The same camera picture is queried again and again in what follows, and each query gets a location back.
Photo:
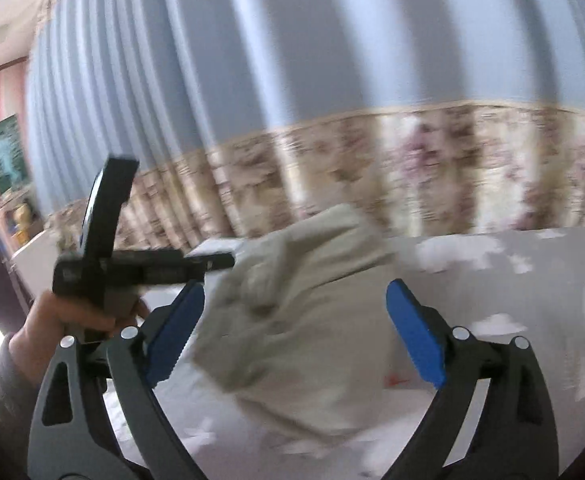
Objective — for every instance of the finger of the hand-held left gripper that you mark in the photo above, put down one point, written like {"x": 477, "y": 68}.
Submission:
{"x": 110, "y": 210}
{"x": 167, "y": 266}

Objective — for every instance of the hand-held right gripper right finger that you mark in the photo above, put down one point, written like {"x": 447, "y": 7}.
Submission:
{"x": 417, "y": 335}

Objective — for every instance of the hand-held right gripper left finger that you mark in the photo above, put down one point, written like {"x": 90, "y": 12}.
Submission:
{"x": 177, "y": 330}

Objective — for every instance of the person's left hand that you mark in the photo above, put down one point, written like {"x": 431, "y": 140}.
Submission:
{"x": 37, "y": 330}

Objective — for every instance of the white flat object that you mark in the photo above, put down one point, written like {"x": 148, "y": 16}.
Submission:
{"x": 212, "y": 248}

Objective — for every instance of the white shelf with toys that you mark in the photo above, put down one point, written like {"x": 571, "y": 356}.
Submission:
{"x": 22, "y": 220}

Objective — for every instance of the grey printed bed sheet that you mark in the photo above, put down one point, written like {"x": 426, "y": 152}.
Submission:
{"x": 497, "y": 285}

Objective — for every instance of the blue curtain with floral border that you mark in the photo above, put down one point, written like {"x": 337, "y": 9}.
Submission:
{"x": 272, "y": 60}

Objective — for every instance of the green wall poster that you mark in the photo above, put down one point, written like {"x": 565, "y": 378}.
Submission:
{"x": 7, "y": 155}

